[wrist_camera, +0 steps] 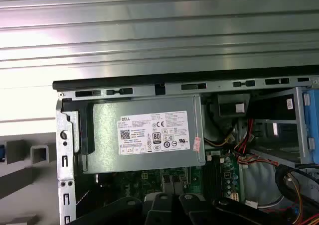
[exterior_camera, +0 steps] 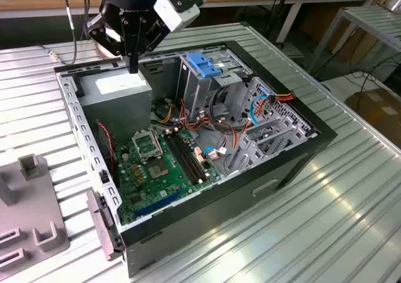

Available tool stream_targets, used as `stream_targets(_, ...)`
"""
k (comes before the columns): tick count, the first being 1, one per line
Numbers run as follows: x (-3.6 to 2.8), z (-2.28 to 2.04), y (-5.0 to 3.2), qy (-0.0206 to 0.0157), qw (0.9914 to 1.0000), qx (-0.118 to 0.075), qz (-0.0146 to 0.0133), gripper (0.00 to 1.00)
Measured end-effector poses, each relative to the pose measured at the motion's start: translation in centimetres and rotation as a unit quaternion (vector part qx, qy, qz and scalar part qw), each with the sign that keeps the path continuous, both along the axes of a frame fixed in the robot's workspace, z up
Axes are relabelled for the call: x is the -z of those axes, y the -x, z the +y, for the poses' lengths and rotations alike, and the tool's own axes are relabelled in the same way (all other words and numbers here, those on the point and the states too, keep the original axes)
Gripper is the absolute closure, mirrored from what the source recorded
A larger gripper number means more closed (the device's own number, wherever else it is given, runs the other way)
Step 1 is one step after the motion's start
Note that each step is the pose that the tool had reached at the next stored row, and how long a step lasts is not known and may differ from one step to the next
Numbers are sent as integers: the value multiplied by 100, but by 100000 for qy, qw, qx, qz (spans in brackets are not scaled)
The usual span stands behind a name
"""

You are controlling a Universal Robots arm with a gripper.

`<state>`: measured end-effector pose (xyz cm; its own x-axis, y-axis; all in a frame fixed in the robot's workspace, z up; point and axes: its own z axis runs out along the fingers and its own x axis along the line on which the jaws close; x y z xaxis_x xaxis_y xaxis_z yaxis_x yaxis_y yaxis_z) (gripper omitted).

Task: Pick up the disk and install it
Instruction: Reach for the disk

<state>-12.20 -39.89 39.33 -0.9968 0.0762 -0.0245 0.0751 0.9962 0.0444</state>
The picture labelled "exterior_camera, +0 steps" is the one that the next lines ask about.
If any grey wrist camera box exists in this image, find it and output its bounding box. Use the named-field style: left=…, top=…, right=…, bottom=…
left=153, top=0, right=201, bottom=33

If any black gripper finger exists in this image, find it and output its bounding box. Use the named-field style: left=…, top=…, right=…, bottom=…
left=133, top=16, right=167, bottom=74
left=86, top=12, right=135, bottom=74

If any long blue expansion slot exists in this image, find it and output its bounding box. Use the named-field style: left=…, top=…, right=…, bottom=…
left=133, top=187, right=185, bottom=219

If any metal slat table white frame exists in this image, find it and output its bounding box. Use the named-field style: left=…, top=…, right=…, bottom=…
left=308, top=6, right=401, bottom=74

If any red black fan wire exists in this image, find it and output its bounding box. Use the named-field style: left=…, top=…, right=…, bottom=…
left=95, top=120, right=117, bottom=173

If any orange red power wire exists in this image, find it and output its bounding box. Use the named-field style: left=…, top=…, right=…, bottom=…
left=232, top=90, right=296, bottom=154

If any red orange wire bundle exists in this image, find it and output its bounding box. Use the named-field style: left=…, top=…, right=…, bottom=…
left=180, top=97, right=222, bottom=133

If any grey card retention latch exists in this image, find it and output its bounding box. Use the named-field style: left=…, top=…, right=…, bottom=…
left=86, top=190, right=126, bottom=262

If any CPU socket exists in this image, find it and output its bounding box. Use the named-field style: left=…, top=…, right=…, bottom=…
left=144, top=159, right=172, bottom=182

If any metal socket cover frame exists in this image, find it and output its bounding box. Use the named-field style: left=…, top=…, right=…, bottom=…
left=130, top=128, right=163, bottom=164

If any metal optical drive cage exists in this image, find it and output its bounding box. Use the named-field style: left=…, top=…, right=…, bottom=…
left=175, top=47, right=253, bottom=123

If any yellow black wire bundle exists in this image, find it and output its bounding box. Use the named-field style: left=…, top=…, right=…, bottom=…
left=152, top=101, right=178, bottom=125

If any plain black cable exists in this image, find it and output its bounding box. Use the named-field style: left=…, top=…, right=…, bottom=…
left=80, top=0, right=92, bottom=40

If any black cable silver connector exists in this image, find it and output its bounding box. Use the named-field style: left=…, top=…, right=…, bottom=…
left=39, top=0, right=79, bottom=66

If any blue data wire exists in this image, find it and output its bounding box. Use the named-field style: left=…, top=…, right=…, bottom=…
left=202, top=87, right=275, bottom=159

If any grey parts rack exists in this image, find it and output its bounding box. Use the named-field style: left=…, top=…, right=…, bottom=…
left=0, top=153, right=70, bottom=277

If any black open PC case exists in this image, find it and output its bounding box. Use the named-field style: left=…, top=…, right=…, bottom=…
left=53, top=39, right=338, bottom=279

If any black cable bundle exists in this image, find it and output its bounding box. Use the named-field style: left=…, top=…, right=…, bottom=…
left=209, top=84, right=241, bottom=132

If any blue plastic drive latch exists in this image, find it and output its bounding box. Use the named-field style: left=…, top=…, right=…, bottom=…
left=185, top=52, right=222, bottom=79

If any grey power supply unit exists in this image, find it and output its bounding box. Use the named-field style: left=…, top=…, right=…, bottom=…
left=76, top=66, right=154, bottom=143

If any black case fan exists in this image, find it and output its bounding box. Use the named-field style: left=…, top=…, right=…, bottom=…
left=93, top=119, right=120, bottom=188

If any black RAM slot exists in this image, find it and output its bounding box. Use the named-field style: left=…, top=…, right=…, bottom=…
left=168, top=133, right=202, bottom=184
left=172, top=132, right=206, bottom=182
left=164, top=134, right=198, bottom=185
left=176, top=131, right=209, bottom=180

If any brown cardboard box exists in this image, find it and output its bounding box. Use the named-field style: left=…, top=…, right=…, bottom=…
left=344, top=87, right=401, bottom=146
left=336, top=29, right=388, bottom=65

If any metal disk bay cage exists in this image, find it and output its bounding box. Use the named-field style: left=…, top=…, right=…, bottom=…
left=224, top=76, right=318, bottom=175

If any green motherboard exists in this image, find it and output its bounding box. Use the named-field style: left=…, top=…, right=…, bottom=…
left=112, top=126, right=227, bottom=227

